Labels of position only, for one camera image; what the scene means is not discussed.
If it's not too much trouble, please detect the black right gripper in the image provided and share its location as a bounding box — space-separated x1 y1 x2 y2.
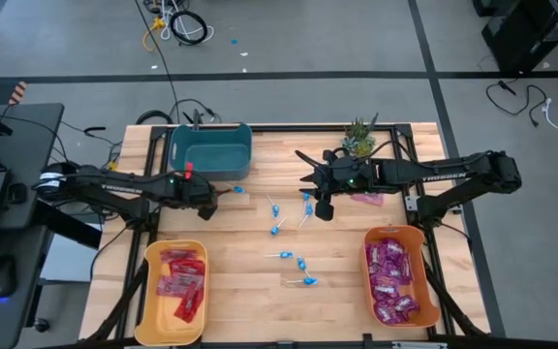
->
294 147 375 222

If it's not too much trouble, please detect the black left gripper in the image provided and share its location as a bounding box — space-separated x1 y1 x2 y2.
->
176 172 234 222

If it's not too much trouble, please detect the red Twizzlers candy pack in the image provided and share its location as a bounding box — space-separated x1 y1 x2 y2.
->
173 296 199 325
184 285 206 311
170 259 206 277

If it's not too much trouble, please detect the purple Skittles candy pack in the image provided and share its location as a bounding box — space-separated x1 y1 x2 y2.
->
368 270 396 288
380 238 406 261
364 243 386 272
371 283 401 302
390 256 415 286
392 294 421 319
373 301 401 326

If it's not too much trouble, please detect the teal plastic bin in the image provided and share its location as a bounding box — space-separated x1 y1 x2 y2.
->
169 122 254 182

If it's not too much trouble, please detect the potted succulent plant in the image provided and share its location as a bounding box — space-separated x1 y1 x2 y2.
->
340 112 380 159

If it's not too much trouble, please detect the yellow plastic bin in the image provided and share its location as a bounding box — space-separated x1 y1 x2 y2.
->
133 238 211 347

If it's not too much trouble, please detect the orange plastic bin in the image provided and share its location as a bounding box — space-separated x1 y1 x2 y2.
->
360 224 443 330

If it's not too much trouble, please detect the light grey box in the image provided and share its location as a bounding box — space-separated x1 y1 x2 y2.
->
40 221 104 283

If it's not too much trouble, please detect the black desk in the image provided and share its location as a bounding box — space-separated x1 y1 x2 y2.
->
0 103 66 349

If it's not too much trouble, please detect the orange black striped object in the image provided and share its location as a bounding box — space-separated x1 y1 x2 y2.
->
7 80 29 107

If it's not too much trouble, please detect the black mouse with light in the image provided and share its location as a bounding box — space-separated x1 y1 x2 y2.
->
0 254 19 301

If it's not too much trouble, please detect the black equipment cabinet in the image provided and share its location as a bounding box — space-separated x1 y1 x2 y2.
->
471 0 558 77

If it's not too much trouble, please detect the black cable bundle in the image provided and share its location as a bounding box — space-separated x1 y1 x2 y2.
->
169 98 223 125
0 111 125 169

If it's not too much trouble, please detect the black cable loop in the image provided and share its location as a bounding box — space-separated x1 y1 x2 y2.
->
135 110 174 126

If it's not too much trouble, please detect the long black cable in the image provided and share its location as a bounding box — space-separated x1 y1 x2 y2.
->
133 0 182 125

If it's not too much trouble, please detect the tangled white cable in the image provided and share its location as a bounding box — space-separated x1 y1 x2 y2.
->
159 0 216 43

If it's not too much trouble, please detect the coiled black cable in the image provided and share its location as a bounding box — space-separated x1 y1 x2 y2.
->
169 9 210 48

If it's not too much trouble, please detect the yellow cable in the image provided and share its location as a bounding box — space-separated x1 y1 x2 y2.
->
141 16 167 53

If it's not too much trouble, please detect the black cable with plug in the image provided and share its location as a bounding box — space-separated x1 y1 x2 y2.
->
484 79 549 128

